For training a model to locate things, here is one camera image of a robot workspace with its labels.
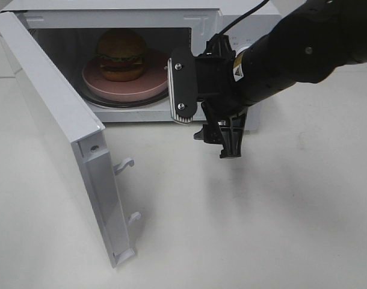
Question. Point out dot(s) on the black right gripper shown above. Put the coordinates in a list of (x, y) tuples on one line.
[(219, 98)]

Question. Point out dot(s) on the pink round plate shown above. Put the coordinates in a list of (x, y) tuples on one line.
[(152, 82)]

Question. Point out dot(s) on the burger with lettuce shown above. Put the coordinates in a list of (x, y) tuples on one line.
[(121, 52)]

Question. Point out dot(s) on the white microwave door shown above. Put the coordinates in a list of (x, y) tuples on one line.
[(60, 141)]

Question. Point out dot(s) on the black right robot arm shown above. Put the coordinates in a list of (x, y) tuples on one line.
[(305, 46)]

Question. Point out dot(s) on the upper white microwave knob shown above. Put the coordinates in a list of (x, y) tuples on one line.
[(241, 48)]

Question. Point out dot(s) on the white microwave oven body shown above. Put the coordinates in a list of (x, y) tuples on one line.
[(49, 42)]

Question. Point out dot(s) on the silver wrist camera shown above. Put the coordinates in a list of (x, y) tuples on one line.
[(182, 85)]

